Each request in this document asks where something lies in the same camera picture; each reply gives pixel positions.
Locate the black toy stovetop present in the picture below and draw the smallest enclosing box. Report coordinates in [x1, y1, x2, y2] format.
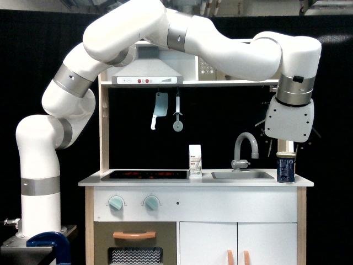
[101, 169, 188, 181]

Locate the white cabinet door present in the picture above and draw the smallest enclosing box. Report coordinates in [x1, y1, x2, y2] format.
[179, 222, 238, 264]
[238, 223, 297, 264]

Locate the right teal stove knob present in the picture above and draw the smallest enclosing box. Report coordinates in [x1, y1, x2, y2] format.
[143, 195, 160, 211]

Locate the blue spam can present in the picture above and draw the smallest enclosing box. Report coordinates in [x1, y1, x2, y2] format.
[276, 152, 296, 183]

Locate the white right cabinet door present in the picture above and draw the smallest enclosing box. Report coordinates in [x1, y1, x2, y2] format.
[238, 223, 297, 264]

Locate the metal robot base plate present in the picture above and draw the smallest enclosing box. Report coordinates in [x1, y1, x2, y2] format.
[0, 225, 78, 265]

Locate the toy pizza cutter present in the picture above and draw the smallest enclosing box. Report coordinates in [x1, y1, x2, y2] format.
[173, 93, 183, 132]

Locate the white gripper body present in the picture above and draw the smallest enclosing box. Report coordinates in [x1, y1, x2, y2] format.
[265, 96, 314, 142]

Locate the teal stove knob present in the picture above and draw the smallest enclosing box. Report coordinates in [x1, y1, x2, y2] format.
[108, 195, 124, 211]
[143, 195, 160, 211]

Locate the grey toy sink basin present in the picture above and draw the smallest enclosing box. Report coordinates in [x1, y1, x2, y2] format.
[211, 171, 274, 180]

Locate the grey toy faucet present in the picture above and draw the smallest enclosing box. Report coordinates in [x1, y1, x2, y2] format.
[231, 132, 260, 172]

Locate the grey toy range hood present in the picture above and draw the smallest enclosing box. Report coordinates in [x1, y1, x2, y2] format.
[111, 46, 184, 86]

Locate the white milk carton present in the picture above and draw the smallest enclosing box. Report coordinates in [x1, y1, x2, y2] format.
[189, 145, 202, 177]

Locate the white left cabinet door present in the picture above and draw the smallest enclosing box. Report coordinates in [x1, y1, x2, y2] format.
[179, 222, 238, 264]

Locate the left teal stove knob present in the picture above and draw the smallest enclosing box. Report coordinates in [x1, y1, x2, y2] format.
[108, 195, 124, 211]

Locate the wooden toy kitchen frame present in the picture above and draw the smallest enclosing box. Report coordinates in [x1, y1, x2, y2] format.
[78, 38, 314, 265]

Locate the toy microwave oven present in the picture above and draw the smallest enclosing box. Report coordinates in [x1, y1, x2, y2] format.
[197, 55, 282, 82]

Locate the blue clamp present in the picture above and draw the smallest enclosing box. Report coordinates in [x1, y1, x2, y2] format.
[26, 232, 72, 265]

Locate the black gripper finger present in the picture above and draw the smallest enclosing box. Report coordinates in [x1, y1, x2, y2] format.
[294, 142, 300, 153]
[268, 138, 273, 157]

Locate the toy oven door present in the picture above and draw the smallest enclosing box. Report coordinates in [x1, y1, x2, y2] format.
[94, 221, 177, 264]

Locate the toy cleaver knife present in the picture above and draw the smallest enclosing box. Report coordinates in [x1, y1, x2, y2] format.
[151, 92, 168, 130]

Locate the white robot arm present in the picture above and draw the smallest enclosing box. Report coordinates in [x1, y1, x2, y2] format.
[15, 1, 322, 238]

